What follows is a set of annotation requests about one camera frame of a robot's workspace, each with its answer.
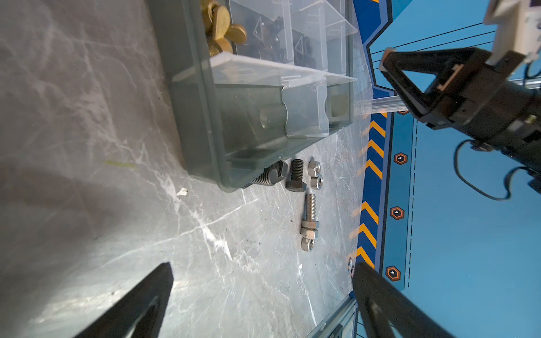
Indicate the black bolt near box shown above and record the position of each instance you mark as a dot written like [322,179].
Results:
[272,175]

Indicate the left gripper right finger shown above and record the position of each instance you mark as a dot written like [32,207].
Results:
[385,311]

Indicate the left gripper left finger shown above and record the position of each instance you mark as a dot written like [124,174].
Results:
[140,313]

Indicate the grey plastic organizer box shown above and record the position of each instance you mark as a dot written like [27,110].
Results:
[237,115]

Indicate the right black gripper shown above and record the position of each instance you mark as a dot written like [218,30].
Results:
[458,89]

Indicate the black wing nut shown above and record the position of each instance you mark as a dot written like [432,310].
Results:
[263,40]
[303,52]

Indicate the silver hex bolt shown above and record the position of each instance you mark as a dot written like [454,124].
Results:
[310,225]

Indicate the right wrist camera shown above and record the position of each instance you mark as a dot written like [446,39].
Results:
[518,28]

